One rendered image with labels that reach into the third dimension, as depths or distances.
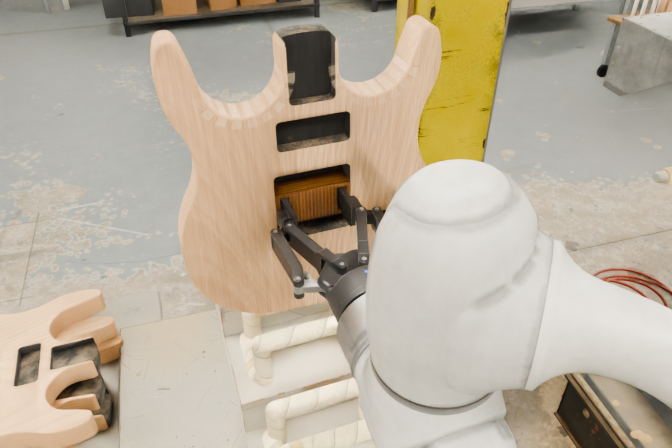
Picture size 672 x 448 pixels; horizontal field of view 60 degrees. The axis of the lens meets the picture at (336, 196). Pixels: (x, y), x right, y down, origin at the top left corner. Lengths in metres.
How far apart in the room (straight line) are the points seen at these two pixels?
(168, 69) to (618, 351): 0.47
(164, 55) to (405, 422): 0.41
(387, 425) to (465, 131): 1.74
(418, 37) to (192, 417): 0.81
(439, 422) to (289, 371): 0.68
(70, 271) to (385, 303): 2.72
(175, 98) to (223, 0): 5.12
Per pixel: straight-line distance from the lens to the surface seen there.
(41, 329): 1.28
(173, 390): 1.24
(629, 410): 2.15
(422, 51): 0.71
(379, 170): 0.76
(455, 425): 0.46
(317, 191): 0.74
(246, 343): 1.11
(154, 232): 3.13
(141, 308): 1.44
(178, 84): 0.64
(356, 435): 1.00
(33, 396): 1.18
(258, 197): 0.72
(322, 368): 1.11
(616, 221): 3.40
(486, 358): 0.38
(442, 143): 2.12
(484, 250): 0.35
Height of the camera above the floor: 1.90
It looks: 36 degrees down
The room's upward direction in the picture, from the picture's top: straight up
